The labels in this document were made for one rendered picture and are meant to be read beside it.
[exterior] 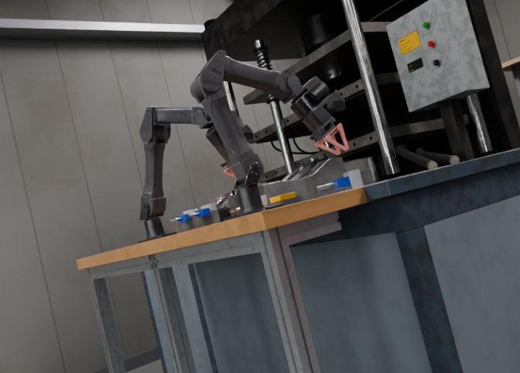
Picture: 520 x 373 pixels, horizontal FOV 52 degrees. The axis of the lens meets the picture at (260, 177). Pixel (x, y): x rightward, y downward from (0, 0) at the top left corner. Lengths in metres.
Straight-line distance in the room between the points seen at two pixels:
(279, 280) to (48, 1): 3.42
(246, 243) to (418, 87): 1.38
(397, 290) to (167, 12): 3.63
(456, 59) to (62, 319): 2.78
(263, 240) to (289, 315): 0.17
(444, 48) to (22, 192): 2.67
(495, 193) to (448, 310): 0.38
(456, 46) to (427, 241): 1.12
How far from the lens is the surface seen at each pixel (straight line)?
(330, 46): 2.74
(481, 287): 1.51
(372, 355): 1.57
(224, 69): 1.49
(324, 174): 1.97
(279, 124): 3.00
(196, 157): 4.31
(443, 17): 2.33
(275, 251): 1.15
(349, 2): 2.52
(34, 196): 3.78
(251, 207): 1.44
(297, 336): 1.18
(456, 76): 2.29
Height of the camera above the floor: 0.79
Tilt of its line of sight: 4 degrees up
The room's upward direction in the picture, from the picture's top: 14 degrees counter-clockwise
